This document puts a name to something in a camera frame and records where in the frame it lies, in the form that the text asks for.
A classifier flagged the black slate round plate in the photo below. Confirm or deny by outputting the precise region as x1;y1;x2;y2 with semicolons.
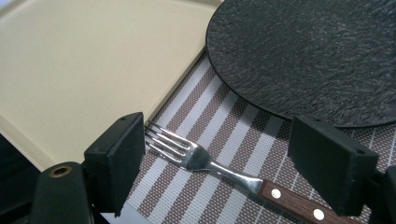
205;0;396;129

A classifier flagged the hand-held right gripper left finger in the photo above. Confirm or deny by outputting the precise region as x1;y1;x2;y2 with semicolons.
83;111;147;218

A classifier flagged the brown striped woven placemat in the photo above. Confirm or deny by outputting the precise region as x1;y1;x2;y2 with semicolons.
125;52;396;224

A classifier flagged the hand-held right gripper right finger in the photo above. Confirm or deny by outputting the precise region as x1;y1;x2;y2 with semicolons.
287;115;380;217

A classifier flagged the wooden-handled steel fork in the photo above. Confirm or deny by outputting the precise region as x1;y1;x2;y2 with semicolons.
144;120;363;224

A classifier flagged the beige plastic tray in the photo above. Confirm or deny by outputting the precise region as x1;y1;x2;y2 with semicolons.
0;0;225;172

